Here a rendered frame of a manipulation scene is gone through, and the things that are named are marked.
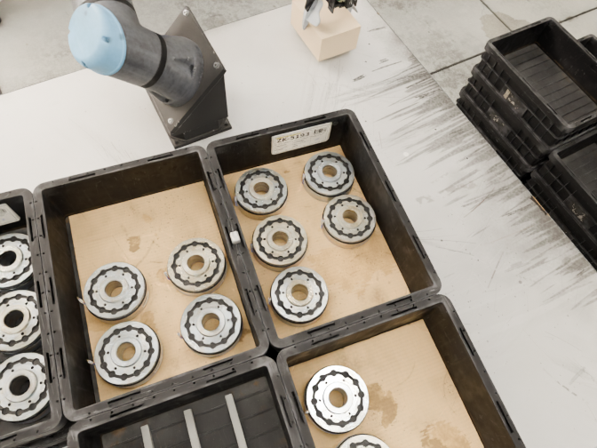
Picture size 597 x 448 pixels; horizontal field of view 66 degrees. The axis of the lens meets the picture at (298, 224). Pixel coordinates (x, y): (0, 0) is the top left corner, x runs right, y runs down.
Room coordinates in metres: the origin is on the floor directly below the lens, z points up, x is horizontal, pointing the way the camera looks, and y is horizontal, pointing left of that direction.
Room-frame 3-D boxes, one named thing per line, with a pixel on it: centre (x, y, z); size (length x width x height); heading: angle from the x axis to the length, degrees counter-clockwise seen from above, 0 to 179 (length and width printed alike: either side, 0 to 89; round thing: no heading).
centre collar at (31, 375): (0.03, 0.38, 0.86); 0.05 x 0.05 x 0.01
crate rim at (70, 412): (0.24, 0.23, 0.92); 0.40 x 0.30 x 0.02; 28
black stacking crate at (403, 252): (0.38, -0.03, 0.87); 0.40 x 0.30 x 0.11; 28
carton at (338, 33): (1.05, 0.02, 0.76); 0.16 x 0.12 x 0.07; 37
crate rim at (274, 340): (0.38, -0.03, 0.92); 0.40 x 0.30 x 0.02; 28
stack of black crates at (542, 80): (1.22, -0.75, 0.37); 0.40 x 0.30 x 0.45; 37
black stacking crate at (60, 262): (0.24, 0.23, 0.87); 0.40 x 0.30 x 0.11; 28
